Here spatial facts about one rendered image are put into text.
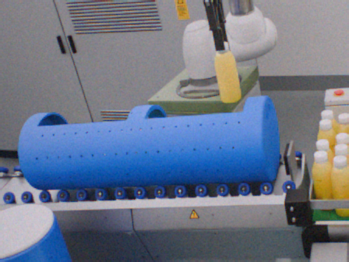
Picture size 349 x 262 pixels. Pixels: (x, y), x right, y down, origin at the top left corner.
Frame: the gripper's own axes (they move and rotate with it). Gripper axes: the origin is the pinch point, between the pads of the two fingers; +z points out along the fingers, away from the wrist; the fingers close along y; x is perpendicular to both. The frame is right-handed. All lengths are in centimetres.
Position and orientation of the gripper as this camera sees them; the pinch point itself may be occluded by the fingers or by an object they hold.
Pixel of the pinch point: (220, 37)
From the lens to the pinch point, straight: 191.0
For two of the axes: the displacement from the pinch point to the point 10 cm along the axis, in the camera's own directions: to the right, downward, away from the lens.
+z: 1.8, 8.8, 4.4
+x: 9.6, -0.6, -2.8
